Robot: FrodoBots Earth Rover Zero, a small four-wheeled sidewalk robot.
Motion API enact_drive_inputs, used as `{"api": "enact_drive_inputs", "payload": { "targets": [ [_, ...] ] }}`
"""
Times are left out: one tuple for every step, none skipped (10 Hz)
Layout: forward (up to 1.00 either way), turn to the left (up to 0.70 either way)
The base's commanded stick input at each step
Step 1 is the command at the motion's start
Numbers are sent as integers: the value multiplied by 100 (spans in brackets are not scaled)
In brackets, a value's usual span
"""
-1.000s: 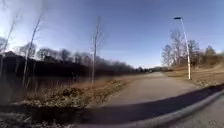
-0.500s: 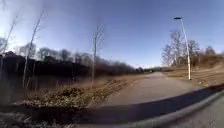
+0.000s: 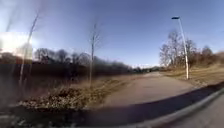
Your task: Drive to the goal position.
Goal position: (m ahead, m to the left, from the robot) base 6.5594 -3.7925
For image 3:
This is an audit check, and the thin bare tree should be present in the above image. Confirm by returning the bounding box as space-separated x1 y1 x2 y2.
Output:
18 12 40 88
87 22 101 88

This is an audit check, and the grey asphalt path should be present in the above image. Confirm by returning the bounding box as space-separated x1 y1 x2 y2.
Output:
0 71 224 128

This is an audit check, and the dark wood of trees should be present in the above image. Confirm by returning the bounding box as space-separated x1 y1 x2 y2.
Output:
0 47 161 88

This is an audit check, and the dry grass verge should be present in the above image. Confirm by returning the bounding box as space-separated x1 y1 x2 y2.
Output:
160 63 224 88
0 73 148 112

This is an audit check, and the row of bare trees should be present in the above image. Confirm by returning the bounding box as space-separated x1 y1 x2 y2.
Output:
158 29 224 70

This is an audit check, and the pale street lamp pole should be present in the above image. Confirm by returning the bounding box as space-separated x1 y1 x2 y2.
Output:
171 15 191 81

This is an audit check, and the pale kerb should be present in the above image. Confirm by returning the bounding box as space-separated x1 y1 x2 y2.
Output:
131 87 224 128

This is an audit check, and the grey asphalt road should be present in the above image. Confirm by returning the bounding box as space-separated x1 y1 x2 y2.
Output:
166 94 224 128

